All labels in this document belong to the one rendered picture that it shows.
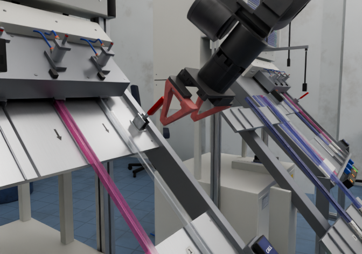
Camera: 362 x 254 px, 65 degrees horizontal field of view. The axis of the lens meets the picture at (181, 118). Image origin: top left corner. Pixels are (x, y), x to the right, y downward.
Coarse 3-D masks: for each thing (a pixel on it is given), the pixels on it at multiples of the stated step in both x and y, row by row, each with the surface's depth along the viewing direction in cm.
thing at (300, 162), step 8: (248, 104) 88; (256, 112) 86; (264, 120) 84; (272, 128) 83; (280, 136) 82; (288, 144) 81; (288, 152) 80; (296, 160) 78; (304, 168) 77; (312, 176) 76; (320, 184) 75; (328, 192) 74; (328, 200) 74; (336, 208) 72; (344, 216) 71
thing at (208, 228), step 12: (204, 216) 59; (204, 228) 57; (216, 228) 59; (168, 240) 49; (180, 240) 51; (192, 240) 52; (216, 240) 56; (228, 240) 58; (168, 252) 48; (180, 252) 49; (192, 252) 50; (216, 252) 54; (228, 252) 56
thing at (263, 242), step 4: (264, 240) 58; (260, 244) 56; (264, 244) 57; (268, 244) 57; (264, 248) 56; (268, 248) 56; (272, 248) 57; (268, 252) 55; (272, 252) 56; (276, 252) 57
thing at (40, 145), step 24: (0, 120) 47; (24, 120) 50; (48, 120) 53; (96, 120) 61; (0, 144) 44; (24, 144) 46; (48, 144) 49; (72, 144) 52; (96, 144) 56; (120, 144) 60; (144, 144) 65; (0, 168) 41; (24, 168) 43; (48, 168) 46; (72, 168) 48
